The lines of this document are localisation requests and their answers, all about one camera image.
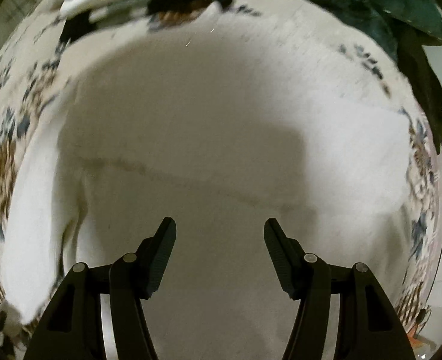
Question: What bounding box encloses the white knitted sweater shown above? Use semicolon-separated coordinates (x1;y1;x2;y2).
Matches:
1;7;415;359

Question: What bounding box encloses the floral patterned bedsheet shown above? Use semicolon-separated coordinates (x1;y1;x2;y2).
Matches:
0;0;439;359

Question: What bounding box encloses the dark green blanket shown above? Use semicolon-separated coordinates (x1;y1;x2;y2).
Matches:
310;0;442;146

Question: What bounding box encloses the black striped folded garment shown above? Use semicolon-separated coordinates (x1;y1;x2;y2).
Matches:
59;0;234;44

